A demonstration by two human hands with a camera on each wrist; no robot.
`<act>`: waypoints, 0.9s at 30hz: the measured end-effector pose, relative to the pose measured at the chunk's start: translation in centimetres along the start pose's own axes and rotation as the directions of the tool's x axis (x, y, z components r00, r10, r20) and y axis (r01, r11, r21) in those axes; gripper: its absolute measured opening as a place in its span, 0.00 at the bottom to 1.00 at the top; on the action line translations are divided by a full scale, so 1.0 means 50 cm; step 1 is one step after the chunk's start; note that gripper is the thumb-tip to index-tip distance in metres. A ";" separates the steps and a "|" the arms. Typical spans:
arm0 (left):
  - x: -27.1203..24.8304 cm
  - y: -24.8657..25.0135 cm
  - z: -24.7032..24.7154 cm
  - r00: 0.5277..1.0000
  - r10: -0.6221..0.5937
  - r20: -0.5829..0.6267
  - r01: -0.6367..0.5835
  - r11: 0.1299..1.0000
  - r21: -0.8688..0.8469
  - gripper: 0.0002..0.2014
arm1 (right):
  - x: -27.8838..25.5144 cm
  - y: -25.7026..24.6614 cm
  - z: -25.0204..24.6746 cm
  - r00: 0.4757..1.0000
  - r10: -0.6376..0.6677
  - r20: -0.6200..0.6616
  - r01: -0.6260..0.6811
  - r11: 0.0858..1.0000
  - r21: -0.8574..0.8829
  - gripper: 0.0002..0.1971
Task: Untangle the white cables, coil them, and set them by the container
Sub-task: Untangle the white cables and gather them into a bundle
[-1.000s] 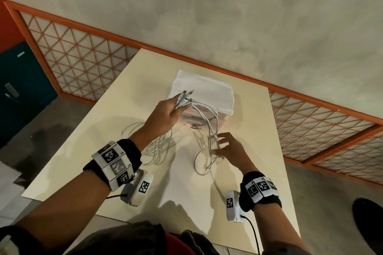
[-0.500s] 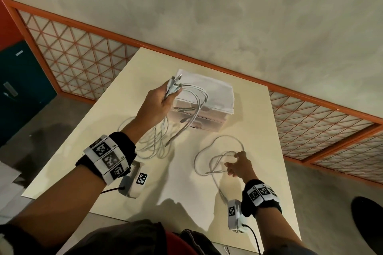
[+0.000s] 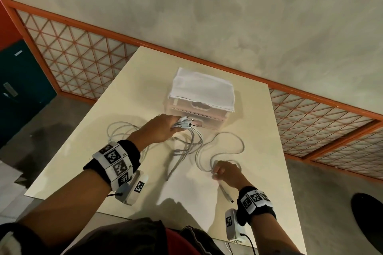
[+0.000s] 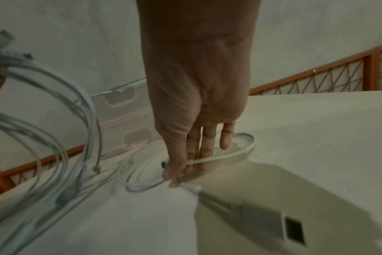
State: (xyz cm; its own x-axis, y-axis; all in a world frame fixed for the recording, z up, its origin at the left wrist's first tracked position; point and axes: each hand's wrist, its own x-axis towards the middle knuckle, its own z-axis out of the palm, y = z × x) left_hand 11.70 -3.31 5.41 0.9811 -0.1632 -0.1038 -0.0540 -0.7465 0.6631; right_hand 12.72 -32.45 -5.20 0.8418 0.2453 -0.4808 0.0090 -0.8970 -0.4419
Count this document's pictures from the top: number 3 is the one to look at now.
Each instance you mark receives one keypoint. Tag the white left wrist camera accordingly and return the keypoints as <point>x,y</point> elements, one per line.
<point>134,189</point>

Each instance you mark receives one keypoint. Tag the person's left fingers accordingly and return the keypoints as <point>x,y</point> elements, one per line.
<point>176,121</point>

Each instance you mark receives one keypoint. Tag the person's left hand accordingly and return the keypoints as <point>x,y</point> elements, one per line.
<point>155,130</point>

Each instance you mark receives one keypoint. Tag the black round stool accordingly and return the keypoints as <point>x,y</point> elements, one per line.
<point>369,219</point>

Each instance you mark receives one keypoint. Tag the translucent plastic drawer box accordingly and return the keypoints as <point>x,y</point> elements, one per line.
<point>209,117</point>

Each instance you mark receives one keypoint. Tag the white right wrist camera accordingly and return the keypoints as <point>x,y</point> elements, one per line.
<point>231,225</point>

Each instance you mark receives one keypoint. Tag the person's right hand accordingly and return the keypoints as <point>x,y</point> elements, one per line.
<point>229,174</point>

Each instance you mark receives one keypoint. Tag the person's dark clothing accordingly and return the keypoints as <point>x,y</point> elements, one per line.
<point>134,239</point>

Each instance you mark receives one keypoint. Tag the black right wristband with markers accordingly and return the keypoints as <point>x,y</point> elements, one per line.
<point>254,201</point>

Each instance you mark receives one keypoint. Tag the black left wristband with markers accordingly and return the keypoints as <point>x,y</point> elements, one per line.
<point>115,162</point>

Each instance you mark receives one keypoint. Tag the white folded cloth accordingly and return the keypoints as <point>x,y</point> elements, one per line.
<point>203,87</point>

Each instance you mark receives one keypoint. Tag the person's right forearm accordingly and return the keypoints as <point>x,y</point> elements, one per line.
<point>269,239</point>

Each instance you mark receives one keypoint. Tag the orange lattice railing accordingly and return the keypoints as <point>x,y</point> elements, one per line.
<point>74,51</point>

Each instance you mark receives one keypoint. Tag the person's left forearm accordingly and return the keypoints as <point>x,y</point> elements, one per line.
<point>65,207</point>

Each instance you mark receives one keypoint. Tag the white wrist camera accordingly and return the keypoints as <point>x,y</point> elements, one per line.
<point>231,225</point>
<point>134,189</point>

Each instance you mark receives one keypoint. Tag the black wristband with markers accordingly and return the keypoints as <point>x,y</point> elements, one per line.
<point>115,162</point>
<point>254,201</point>

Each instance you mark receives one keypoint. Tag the person's right fingers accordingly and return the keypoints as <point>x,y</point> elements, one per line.
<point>217,172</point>

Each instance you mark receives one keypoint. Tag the dark green door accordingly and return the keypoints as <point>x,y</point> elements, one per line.
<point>21,90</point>

